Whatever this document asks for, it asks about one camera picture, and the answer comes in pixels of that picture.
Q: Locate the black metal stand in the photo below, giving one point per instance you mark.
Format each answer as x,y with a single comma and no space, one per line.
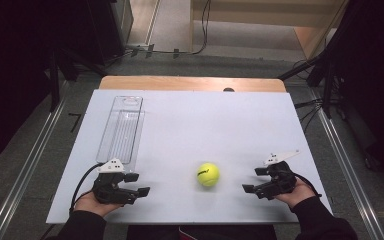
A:
320,70
63,66

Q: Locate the person's right hand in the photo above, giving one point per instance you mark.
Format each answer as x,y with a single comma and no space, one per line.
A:
298,194

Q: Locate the metal floor rail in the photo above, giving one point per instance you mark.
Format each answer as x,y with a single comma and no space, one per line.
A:
350,166
26,166

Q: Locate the yellow tennis ball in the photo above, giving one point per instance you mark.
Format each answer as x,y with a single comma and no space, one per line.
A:
208,174

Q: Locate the clear plastic tray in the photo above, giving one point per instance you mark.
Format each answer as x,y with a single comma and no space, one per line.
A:
121,131

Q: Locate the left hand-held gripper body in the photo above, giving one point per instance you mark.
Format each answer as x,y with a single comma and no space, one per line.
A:
110,190

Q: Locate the wooden table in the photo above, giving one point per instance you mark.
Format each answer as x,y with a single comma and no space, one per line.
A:
186,83

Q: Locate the dark cabinet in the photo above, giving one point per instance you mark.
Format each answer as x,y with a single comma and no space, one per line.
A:
113,30

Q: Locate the beige wooden furniture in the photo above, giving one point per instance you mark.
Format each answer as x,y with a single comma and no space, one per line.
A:
263,13

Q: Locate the person's left hand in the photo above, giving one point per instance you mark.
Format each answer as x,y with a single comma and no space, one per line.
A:
91,206

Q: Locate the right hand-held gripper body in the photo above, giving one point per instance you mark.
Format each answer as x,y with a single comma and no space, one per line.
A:
278,181

